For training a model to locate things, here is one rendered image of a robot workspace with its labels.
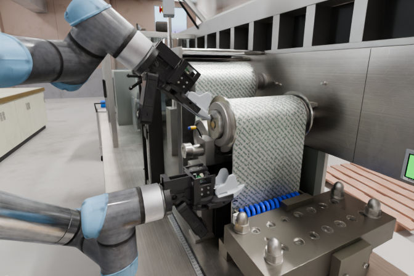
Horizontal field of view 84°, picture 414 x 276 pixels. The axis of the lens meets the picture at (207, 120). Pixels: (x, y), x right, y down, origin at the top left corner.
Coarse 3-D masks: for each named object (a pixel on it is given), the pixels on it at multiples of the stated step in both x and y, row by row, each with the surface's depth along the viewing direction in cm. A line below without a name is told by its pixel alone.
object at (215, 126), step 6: (210, 114) 59; (216, 114) 56; (210, 120) 60; (216, 120) 56; (222, 120) 56; (210, 126) 60; (216, 126) 57; (222, 126) 56; (210, 132) 60; (216, 132) 57; (222, 132) 56; (216, 138) 58
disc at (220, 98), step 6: (216, 96) 59; (222, 96) 57; (222, 102) 57; (228, 102) 55; (228, 108) 55; (234, 114) 53; (234, 120) 53; (234, 126) 53; (234, 132) 53; (234, 138) 54; (228, 144) 56; (222, 150) 59; (228, 150) 57
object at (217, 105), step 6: (216, 102) 58; (210, 108) 61; (216, 108) 58; (222, 108) 55; (222, 114) 55; (228, 114) 54; (306, 114) 64; (228, 120) 54; (306, 120) 65; (228, 126) 54; (228, 132) 54; (222, 138) 57; (228, 138) 55; (216, 144) 60; (222, 144) 57
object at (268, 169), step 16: (256, 144) 58; (272, 144) 60; (288, 144) 63; (240, 160) 57; (256, 160) 59; (272, 160) 61; (288, 160) 64; (240, 176) 58; (256, 176) 60; (272, 176) 63; (288, 176) 66; (240, 192) 59; (256, 192) 61; (272, 192) 64; (288, 192) 67
